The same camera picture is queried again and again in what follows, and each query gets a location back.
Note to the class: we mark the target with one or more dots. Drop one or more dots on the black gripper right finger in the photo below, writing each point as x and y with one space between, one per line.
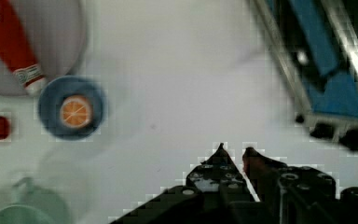
299 195

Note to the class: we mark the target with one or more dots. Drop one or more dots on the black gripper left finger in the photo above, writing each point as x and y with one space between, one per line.
210 187

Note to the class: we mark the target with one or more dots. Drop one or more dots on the blue oven door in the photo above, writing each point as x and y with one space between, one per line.
326 62

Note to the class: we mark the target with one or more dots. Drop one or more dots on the black toaster oven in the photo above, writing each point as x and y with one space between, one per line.
326 71

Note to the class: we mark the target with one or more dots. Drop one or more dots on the orange slice toy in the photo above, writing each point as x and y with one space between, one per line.
76 112

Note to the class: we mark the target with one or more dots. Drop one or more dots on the blue bowl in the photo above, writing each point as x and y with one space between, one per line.
52 99

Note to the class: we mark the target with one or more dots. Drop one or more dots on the grey round plate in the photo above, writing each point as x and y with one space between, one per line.
56 30

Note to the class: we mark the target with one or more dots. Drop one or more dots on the red ketchup bottle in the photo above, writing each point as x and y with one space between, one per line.
16 52

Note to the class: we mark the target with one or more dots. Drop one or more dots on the green cup with handle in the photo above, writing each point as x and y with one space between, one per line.
31 204

